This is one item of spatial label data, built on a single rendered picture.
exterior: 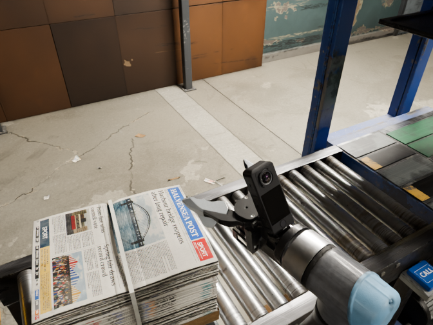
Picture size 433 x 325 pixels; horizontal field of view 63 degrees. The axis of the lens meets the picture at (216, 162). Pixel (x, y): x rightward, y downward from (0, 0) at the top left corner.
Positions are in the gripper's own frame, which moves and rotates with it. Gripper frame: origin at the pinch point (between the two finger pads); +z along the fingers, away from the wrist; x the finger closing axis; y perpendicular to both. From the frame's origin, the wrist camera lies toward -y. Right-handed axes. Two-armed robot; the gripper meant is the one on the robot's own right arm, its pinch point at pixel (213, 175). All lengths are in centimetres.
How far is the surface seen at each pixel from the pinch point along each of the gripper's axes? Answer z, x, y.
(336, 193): 7, 56, 52
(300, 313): -15.3, 9.9, 45.5
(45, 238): 26.5, -30.5, 16.5
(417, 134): 8, 118, 60
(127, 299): 3.1, -23.2, 20.8
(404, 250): -22, 50, 51
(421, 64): 27, 149, 44
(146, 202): 22.7, -6.6, 19.8
